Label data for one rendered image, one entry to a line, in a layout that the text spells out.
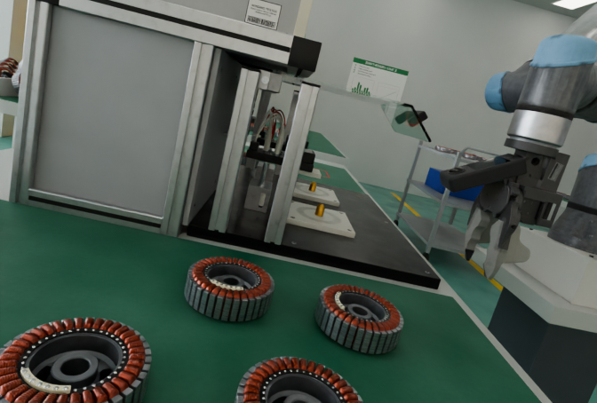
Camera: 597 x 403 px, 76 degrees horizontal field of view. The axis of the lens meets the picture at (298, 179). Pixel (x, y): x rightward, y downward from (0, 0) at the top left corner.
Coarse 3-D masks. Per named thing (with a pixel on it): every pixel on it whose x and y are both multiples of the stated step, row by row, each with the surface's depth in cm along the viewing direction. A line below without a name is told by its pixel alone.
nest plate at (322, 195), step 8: (296, 184) 114; (304, 184) 117; (296, 192) 104; (304, 192) 107; (312, 192) 109; (320, 192) 112; (328, 192) 115; (312, 200) 104; (320, 200) 104; (328, 200) 104; (336, 200) 107
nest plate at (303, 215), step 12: (300, 204) 93; (288, 216) 81; (300, 216) 83; (312, 216) 85; (324, 216) 88; (336, 216) 90; (312, 228) 80; (324, 228) 80; (336, 228) 81; (348, 228) 83
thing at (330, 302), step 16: (336, 288) 52; (352, 288) 53; (320, 304) 49; (336, 304) 48; (352, 304) 51; (368, 304) 53; (384, 304) 52; (320, 320) 48; (336, 320) 46; (352, 320) 46; (368, 320) 46; (384, 320) 47; (400, 320) 49; (336, 336) 46; (352, 336) 45; (368, 336) 44; (384, 336) 45; (368, 352) 45; (384, 352) 46
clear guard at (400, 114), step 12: (276, 72) 70; (300, 84) 91; (324, 84) 70; (348, 96) 89; (360, 96) 77; (372, 96) 71; (384, 108) 93; (396, 108) 82; (408, 108) 74; (396, 120) 88; (408, 120) 78; (420, 120) 72; (408, 132) 84; (420, 132) 75
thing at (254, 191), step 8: (256, 184) 84; (264, 184) 85; (272, 184) 88; (248, 192) 82; (256, 192) 82; (264, 192) 82; (248, 200) 82; (256, 200) 82; (248, 208) 83; (256, 208) 83; (264, 208) 83
